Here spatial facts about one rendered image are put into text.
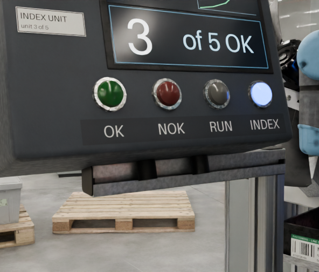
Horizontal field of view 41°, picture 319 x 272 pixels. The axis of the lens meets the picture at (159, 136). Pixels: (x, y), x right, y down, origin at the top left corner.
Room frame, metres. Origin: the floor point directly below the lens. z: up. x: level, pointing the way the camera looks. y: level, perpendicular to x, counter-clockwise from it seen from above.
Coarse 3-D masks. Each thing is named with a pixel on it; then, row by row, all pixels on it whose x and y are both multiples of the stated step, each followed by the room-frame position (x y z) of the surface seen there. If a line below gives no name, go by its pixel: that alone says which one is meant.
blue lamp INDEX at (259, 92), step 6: (252, 84) 0.40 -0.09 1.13; (258, 84) 0.40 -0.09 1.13; (264, 84) 0.40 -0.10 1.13; (252, 90) 0.39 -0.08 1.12; (258, 90) 0.39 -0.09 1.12; (264, 90) 0.39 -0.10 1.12; (270, 90) 0.40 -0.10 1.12; (252, 96) 0.39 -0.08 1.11; (258, 96) 0.39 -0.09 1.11; (264, 96) 0.39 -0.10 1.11; (270, 96) 0.40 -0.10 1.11; (252, 102) 0.39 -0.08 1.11; (258, 102) 0.39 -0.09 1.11; (264, 102) 0.39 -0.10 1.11; (270, 102) 0.40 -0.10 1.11
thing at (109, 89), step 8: (104, 80) 0.33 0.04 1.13; (112, 80) 0.33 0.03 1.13; (96, 88) 0.32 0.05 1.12; (104, 88) 0.32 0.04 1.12; (112, 88) 0.32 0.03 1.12; (120, 88) 0.33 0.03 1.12; (96, 96) 0.32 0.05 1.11; (104, 96) 0.32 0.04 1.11; (112, 96) 0.32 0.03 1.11; (120, 96) 0.32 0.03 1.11; (96, 104) 0.32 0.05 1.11; (104, 104) 0.32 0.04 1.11; (112, 104) 0.32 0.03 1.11; (120, 104) 0.33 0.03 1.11
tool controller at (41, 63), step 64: (0, 0) 0.31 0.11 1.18; (64, 0) 0.33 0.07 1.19; (128, 0) 0.36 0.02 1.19; (192, 0) 0.39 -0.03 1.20; (256, 0) 0.43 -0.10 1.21; (0, 64) 0.32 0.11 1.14; (64, 64) 0.32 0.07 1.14; (192, 64) 0.37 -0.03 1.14; (256, 64) 0.41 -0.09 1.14; (0, 128) 0.32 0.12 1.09; (64, 128) 0.30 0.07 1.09; (128, 128) 0.33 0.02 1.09; (192, 128) 0.36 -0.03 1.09; (256, 128) 0.39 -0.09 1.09
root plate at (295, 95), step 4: (288, 92) 1.11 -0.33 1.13; (292, 92) 1.11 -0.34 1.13; (296, 92) 1.11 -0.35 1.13; (292, 96) 1.11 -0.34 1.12; (296, 96) 1.11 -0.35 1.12; (292, 100) 1.10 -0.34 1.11; (296, 100) 1.10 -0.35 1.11; (288, 104) 1.09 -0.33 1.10; (292, 104) 1.09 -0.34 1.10; (296, 104) 1.09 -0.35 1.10; (296, 108) 1.08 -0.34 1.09
